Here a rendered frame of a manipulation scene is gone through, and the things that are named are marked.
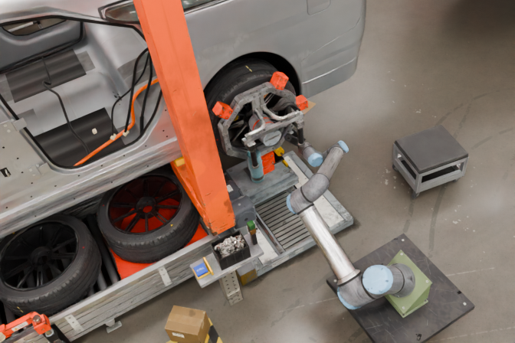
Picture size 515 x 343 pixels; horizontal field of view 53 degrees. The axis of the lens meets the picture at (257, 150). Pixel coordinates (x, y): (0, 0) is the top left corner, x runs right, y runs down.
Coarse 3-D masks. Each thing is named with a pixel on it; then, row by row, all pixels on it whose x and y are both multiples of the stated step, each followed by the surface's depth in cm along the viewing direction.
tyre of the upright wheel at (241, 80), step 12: (240, 60) 330; (252, 60) 333; (264, 60) 341; (228, 72) 323; (240, 72) 322; (252, 72) 320; (264, 72) 322; (216, 84) 323; (228, 84) 318; (240, 84) 315; (252, 84) 320; (288, 84) 335; (216, 96) 319; (228, 96) 316; (216, 120) 323; (216, 132) 329; (216, 144) 335
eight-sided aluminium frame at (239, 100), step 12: (264, 84) 319; (240, 96) 314; (252, 96) 314; (288, 96) 331; (240, 108) 315; (288, 108) 343; (228, 120) 316; (288, 132) 351; (228, 144) 329; (276, 144) 352; (240, 156) 341
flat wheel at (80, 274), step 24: (72, 216) 345; (24, 240) 337; (48, 240) 354; (72, 240) 334; (0, 264) 323; (24, 264) 324; (48, 264) 321; (72, 264) 317; (96, 264) 332; (0, 288) 311; (24, 288) 309; (48, 288) 307; (72, 288) 313; (24, 312) 314; (48, 312) 315
